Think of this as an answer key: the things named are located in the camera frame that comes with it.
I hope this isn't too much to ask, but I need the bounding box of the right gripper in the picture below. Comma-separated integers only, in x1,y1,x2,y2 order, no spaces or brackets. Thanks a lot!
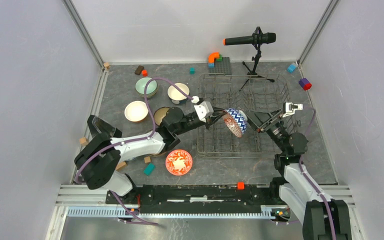
241,108,288,154

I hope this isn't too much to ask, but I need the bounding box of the blue zigzag pattern bowl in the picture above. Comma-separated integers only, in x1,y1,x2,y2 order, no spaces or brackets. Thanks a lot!
222,108,248,138

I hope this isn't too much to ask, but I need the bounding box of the teal and white bowl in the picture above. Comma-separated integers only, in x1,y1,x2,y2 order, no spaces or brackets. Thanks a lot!
167,82,190,105

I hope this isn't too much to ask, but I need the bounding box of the dark brown patterned bowl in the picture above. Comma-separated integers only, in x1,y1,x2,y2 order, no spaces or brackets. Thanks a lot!
153,106,170,126

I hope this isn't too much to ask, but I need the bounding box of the red and white bowl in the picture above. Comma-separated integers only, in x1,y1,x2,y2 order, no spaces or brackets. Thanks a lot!
165,149,193,176

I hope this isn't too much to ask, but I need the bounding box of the mint green flower bowl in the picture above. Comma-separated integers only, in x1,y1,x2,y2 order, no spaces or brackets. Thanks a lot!
135,77,158,98

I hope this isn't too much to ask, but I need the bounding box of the orange bowl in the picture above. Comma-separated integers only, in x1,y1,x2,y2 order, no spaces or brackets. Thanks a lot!
124,100,149,123

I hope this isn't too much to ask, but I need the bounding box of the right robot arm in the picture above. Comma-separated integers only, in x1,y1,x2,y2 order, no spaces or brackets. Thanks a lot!
246,109,353,240

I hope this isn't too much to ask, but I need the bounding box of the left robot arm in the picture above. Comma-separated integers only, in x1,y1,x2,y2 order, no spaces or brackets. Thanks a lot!
74,107,226,204

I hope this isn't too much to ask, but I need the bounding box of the grey building block baseplate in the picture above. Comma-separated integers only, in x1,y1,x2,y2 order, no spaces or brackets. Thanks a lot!
208,57,232,75

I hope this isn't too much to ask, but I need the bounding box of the small teal cube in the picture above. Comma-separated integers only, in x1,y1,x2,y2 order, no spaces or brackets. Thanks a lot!
189,67,196,75

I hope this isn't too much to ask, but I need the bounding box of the green block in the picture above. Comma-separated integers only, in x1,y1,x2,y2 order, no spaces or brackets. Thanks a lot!
215,54,223,62

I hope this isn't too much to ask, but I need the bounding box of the orange curved block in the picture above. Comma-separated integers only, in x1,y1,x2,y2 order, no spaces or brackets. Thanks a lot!
207,52,220,64

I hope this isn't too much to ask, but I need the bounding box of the purple and red block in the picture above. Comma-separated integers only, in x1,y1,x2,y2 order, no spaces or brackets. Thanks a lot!
298,78,312,91

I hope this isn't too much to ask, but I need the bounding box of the light blue block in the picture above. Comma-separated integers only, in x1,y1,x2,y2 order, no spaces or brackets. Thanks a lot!
286,62,298,73

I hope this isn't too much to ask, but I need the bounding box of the small orange cube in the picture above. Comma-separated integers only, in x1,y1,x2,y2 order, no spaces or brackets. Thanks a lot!
236,182,245,191

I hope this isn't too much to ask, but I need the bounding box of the black microphone orange tip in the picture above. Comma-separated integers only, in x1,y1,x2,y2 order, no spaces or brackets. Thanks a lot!
223,32,277,46

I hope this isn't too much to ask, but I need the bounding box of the black microphone tripod stand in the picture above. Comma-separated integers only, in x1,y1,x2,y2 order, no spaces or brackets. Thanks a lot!
238,26,275,92

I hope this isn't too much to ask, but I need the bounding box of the red orange small block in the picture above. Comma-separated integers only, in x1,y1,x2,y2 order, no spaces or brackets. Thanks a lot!
141,70,148,77

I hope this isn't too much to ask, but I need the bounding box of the brown block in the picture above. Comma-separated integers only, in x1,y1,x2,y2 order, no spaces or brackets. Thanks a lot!
134,65,145,76

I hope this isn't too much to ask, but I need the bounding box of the teal block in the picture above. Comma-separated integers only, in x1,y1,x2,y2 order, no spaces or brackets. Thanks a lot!
143,163,155,176

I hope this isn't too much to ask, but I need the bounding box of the tan wooden brick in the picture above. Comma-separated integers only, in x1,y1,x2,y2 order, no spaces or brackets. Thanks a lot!
115,161,128,171

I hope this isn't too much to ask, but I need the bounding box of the black clear-top box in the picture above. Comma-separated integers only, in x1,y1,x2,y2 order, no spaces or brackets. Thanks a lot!
87,114,118,138

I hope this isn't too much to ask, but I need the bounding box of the wooden cube in corner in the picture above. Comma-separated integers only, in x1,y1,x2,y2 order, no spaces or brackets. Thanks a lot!
103,62,110,70

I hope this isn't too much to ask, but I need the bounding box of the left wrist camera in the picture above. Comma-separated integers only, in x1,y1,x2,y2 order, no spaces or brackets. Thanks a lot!
191,96,214,124

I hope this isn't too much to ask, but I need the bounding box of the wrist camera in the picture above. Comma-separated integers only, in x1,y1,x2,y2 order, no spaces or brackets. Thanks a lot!
281,102,304,118
191,96,214,124

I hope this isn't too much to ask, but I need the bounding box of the grey wire dish rack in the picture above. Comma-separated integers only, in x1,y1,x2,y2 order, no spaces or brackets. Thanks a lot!
197,73,304,158

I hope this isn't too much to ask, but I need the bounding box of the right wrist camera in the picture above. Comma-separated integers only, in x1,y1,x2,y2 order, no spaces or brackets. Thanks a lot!
281,102,304,118

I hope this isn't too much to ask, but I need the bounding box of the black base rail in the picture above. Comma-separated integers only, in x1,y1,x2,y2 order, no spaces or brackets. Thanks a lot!
120,184,286,214

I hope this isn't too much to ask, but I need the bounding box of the wooden cube at wall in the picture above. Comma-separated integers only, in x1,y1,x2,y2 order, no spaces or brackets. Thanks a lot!
79,137,89,147

